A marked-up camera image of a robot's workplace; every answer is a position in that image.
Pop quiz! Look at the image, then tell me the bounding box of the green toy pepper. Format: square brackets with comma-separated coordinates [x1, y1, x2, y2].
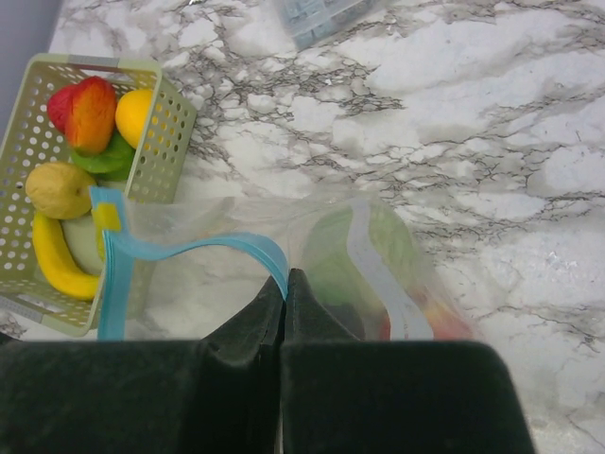
[71, 131, 135, 182]

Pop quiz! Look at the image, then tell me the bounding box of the clear plastic compartment box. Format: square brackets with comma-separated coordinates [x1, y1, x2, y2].
[270, 0, 390, 49]

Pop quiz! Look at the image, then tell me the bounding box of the green toy cabbage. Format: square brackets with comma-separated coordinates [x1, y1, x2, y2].
[301, 198, 417, 312]

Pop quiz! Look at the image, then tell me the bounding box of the red toy apple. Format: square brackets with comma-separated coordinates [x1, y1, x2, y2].
[378, 286, 475, 341]

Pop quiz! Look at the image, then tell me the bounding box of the orange toy fruit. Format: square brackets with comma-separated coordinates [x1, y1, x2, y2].
[115, 89, 153, 148]

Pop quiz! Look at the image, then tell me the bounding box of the yellow toy banana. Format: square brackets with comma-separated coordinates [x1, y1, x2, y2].
[32, 212, 99, 301]

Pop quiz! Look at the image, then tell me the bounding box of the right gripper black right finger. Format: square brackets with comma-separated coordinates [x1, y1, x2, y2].
[281, 270, 534, 453]

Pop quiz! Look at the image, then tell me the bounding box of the yellow toy pear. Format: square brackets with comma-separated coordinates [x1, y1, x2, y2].
[25, 162, 96, 220]

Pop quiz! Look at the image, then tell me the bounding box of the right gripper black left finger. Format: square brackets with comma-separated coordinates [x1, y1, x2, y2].
[1, 281, 284, 453]

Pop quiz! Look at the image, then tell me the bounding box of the green perforated plastic basket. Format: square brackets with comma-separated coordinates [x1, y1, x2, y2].
[1, 54, 197, 337]

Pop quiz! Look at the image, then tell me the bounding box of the clear zip top bag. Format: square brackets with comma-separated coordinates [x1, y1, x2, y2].
[91, 191, 468, 341]

